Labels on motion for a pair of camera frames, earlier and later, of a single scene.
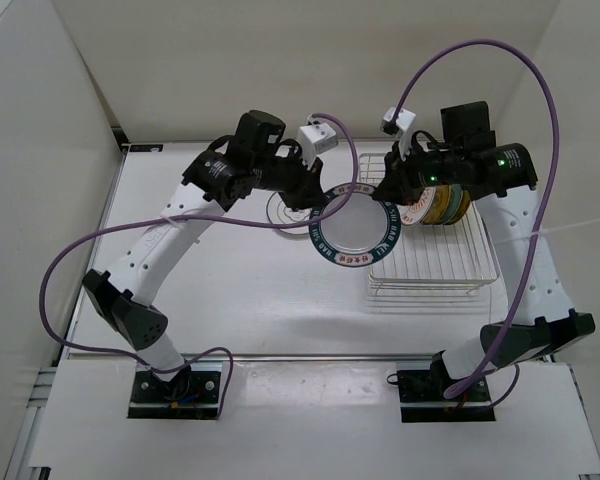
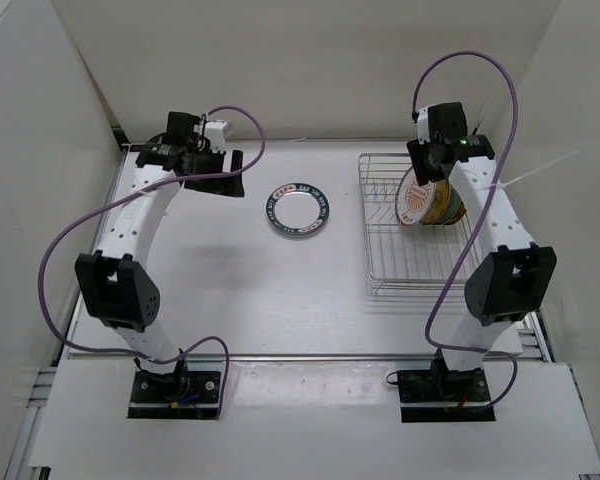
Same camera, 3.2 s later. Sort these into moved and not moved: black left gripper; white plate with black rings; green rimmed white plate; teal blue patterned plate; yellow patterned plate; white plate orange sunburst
Moved: black left gripper; green rimmed white plate
Not moved: teal blue patterned plate; yellow patterned plate; white plate with black rings; white plate orange sunburst
